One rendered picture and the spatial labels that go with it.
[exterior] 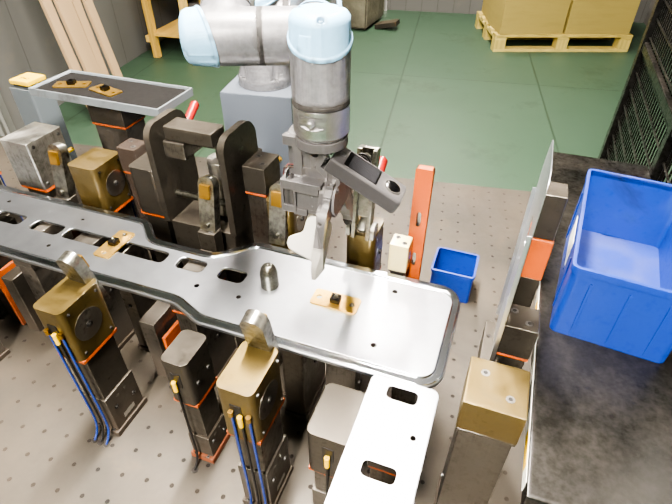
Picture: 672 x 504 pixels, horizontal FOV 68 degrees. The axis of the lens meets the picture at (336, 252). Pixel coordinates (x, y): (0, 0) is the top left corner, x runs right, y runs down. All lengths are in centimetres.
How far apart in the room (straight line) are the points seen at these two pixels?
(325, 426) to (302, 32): 51
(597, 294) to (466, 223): 87
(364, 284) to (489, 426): 33
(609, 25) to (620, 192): 509
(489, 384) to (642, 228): 50
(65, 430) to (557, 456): 91
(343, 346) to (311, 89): 39
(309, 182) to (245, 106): 75
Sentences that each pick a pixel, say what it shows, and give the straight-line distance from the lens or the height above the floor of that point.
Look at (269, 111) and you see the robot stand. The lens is 141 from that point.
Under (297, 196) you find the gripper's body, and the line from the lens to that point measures 71.
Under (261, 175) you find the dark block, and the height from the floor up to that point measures 111.
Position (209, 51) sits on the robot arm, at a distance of 72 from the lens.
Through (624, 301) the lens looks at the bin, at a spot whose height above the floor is 112.
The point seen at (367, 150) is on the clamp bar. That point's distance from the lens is 86.
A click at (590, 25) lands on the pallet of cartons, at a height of 25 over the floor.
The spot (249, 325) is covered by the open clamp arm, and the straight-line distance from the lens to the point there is 69.
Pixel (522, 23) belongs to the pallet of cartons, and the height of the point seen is 27.
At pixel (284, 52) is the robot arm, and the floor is 140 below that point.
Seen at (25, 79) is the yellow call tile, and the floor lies 116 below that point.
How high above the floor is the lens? 161
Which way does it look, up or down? 39 degrees down
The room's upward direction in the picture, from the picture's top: straight up
